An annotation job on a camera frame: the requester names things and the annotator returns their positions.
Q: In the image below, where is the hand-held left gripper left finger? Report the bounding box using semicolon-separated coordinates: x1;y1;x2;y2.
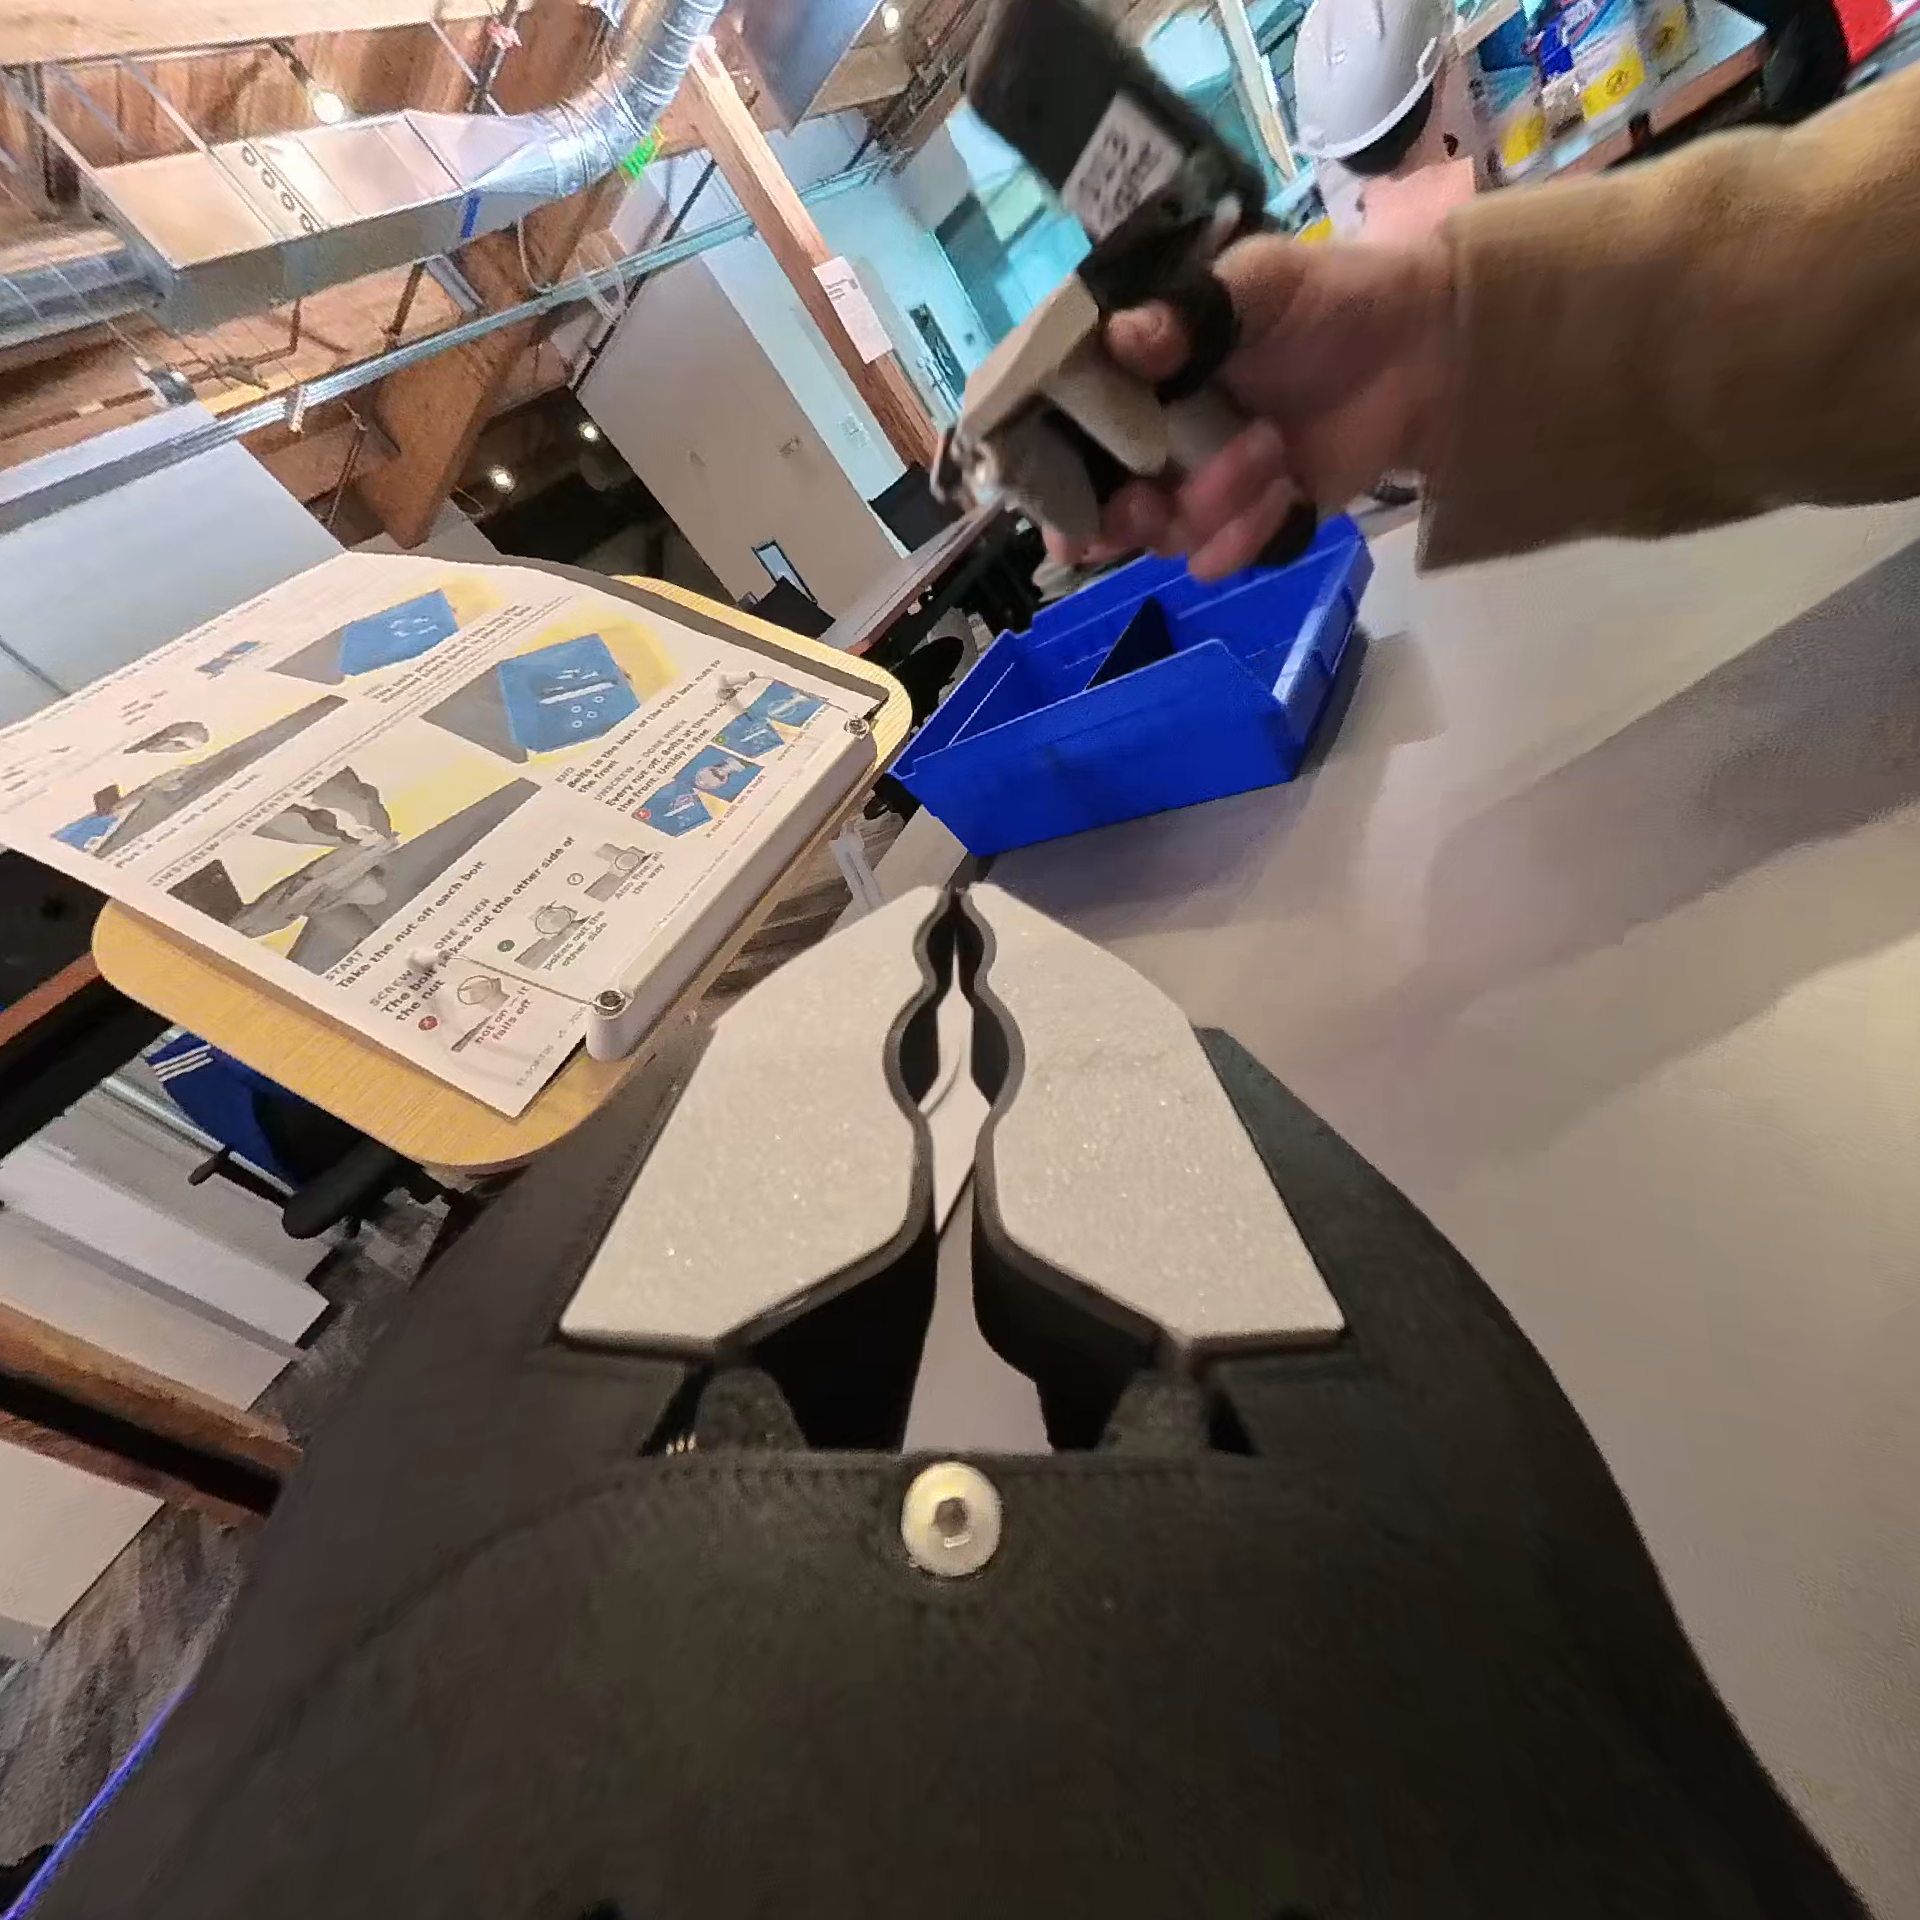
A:
557;881;962;1449

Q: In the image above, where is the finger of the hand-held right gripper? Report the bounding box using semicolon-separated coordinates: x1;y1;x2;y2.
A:
931;277;1125;488
982;373;1175;538

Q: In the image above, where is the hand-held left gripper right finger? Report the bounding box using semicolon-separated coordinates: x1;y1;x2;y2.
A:
957;881;1347;1441

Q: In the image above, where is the blue plastic bin with divider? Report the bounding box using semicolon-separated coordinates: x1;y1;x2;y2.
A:
886;511;1373;857

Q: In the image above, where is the person's right forearm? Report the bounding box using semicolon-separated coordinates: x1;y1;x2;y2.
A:
1418;128;1920;570

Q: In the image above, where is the wood top office desk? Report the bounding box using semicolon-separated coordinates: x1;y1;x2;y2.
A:
1499;30;1771;190
822;502;1037;662

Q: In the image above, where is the grey desk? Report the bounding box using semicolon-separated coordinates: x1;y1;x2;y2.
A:
838;495;1920;1920

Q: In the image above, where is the person's right hand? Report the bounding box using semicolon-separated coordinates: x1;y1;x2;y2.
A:
1089;231;1466;586

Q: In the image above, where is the black office chair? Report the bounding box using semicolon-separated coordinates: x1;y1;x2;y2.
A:
187;1101;466;1244
871;464;962;549

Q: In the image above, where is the white paper notice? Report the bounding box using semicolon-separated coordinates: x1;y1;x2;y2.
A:
815;255;890;361

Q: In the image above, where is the black bin divider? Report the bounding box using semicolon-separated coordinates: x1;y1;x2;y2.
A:
1089;597;1203;692

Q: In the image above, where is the white acrylic sheet holder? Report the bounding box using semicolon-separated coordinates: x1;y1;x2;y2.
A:
0;550;883;1064

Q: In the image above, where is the white hard hat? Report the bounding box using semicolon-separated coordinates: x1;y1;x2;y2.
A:
1289;0;1454;165

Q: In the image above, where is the pink mannequin bust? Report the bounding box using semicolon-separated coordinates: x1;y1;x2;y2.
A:
1311;150;1471;242

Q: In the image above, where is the wooden instruction board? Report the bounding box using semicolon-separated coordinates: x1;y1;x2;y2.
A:
94;562;914;1172

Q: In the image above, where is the blue striped jacket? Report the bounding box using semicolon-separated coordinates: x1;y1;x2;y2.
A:
147;1031;309;1185

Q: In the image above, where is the printed instruction sheet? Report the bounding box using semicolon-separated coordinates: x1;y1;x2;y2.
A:
0;550;835;1120

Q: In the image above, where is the silver rectangular air duct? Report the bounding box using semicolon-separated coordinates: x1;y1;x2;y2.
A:
0;105;633;353

